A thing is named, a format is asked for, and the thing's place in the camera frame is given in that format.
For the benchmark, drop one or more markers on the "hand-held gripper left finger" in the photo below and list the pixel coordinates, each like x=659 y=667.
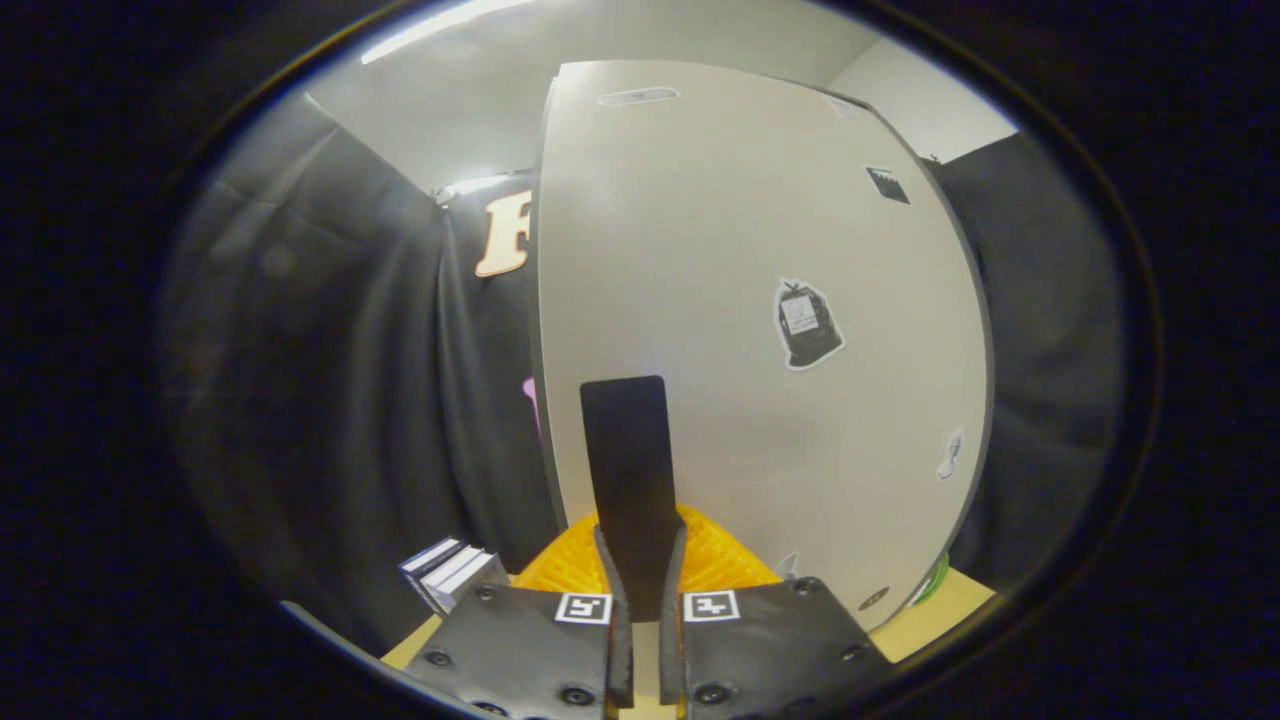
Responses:
x=608 y=450

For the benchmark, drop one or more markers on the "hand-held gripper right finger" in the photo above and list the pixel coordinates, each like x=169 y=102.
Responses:
x=648 y=450

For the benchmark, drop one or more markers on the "white shoe cabinet door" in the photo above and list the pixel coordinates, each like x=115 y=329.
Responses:
x=700 y=250

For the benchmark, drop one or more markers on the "small stack of books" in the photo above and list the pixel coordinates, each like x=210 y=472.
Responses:
x=462 y=575

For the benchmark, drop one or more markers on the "green object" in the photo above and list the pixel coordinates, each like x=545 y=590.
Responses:
x=934 y=582

